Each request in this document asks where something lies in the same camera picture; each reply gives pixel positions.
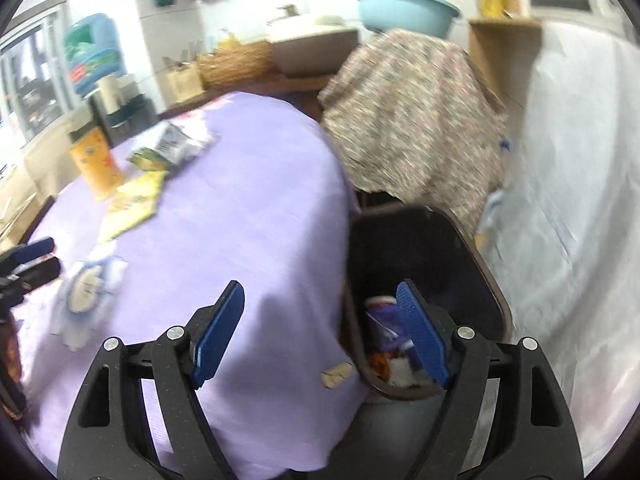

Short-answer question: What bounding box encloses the white wrinkled cloth cover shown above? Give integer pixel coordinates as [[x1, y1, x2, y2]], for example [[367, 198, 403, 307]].
[[485, 23, 639, 471]]

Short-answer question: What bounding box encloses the blue water jug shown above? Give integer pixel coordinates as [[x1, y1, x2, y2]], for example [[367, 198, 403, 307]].
[[63, 13, 126, 98]]

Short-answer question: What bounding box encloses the purple floral tablecloth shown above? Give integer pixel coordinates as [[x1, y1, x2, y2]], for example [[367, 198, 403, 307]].
[[15, 93, 366, 479]]

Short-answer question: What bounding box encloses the black trash bin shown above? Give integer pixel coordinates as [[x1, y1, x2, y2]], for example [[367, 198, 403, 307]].
[[342, 204, 514, 402]]

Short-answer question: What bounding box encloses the woven pattern sink bowl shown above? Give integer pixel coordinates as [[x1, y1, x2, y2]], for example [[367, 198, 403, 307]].
[[196, 40, 277, 88]]

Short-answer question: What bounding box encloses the brown white storage box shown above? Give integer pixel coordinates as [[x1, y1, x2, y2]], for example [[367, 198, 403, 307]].
[[267, 15, 359, 78]]

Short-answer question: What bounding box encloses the wooden side shelf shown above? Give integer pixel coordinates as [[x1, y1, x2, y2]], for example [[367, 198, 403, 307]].
[[469, 18, 542, 107]]

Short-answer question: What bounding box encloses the yellow cookie snack bag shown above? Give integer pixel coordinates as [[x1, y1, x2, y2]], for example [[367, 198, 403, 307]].
[[104, 170, 168, 240]]

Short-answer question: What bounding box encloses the purple yogurt cup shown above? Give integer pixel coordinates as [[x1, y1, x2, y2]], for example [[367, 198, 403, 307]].
[[364, 296, 423, 372]]

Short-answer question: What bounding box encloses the yellow chip canister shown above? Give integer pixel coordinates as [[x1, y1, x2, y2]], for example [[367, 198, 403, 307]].
[[70, 126, 125, 202]]

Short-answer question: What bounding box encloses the green white milk carton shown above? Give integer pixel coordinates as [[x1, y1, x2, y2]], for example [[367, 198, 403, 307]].
[[127, 122, 218, 171]]

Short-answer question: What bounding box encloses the wooden counter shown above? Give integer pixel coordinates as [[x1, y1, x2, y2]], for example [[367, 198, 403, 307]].
[[157, 74, 333, 119]]

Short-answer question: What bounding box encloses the beige chopstick holder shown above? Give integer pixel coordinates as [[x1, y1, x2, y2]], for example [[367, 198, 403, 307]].
[[156, 55, 204, 106]]

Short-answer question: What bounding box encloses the paisley patterned cloth cover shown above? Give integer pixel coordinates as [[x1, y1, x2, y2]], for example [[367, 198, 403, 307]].
[[319, 29, 506, 234]]

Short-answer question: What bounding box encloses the light blue plastic basin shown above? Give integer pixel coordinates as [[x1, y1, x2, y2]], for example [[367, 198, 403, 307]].
[[356, 0, 461, 39]]

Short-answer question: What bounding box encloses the water dispenser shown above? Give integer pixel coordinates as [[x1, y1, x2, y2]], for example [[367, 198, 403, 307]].
[[68, 75, 158, 148]]

